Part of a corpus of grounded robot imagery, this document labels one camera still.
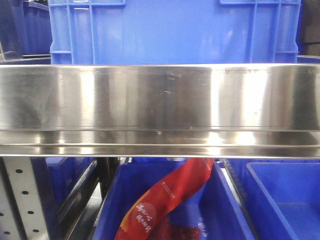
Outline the blue bin lower right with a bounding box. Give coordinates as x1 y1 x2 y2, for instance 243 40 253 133
227 158 320 240

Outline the stainless steel shelf rail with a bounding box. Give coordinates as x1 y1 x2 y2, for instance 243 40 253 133
0 63 320 159

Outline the perforated white shelf upright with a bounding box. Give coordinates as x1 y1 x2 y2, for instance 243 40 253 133
0 157 50 240

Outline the blue bin lower middle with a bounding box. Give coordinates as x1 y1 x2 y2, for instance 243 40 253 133
93 158 254 240

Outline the dark blue bin upper left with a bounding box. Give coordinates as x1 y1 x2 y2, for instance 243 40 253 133
0 0 52 64

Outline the blue bin lower left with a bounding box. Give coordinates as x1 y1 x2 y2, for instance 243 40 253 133
45 156 94 204

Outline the large blue crate on shelf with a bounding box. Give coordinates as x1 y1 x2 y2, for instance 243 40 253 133
48 0 301 65

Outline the red printed ribbon banner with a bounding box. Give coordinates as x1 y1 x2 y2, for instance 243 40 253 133
114 157 214 240

